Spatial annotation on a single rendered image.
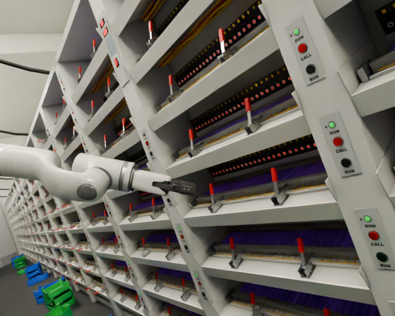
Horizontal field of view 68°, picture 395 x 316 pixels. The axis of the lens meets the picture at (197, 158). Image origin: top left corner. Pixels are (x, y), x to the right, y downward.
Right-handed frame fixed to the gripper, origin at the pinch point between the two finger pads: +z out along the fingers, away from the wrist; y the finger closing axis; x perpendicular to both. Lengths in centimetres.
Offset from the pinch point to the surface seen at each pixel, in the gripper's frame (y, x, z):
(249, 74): -8.1, 37.7, 12.7
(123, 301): -123, -101, -23
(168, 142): -29.4, 12.6, -9.0
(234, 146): 6.0, 13.9, 9.8
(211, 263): -20.5, -27.5, 14.6
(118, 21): -24, 51, -34
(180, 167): -17.6, 4.4, -3.0
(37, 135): -205, -1, -140
